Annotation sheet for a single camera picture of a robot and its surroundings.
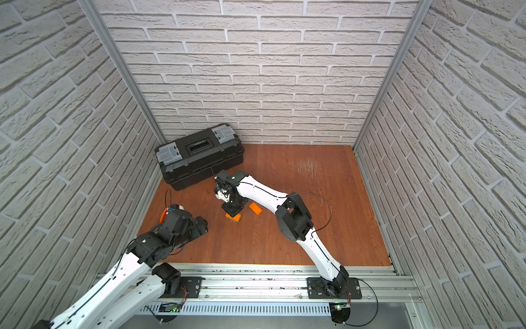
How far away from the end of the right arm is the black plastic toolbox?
0.63 feet

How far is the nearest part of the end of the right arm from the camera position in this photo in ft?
2.22

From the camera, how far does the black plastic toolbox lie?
929 millimetres
